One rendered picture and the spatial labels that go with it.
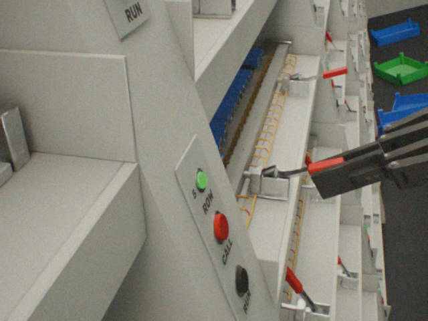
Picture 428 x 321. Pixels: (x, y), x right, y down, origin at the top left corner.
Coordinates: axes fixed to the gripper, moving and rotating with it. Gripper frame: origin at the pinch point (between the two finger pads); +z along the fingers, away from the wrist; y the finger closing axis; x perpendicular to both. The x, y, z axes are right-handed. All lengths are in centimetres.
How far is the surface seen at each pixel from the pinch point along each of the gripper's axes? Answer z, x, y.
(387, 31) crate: 11, -91, 344
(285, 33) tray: 9.9, 5.8, 44.4
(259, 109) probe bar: 10.5, 4.5, 14.9
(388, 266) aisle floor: 25, -91, 91
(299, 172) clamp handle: 4.5, 1.9, -0.3
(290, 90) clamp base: 8.7, 1.7, 25.7
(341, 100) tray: 11, -19, 67
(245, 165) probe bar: 9.9, 4.1, 0.9
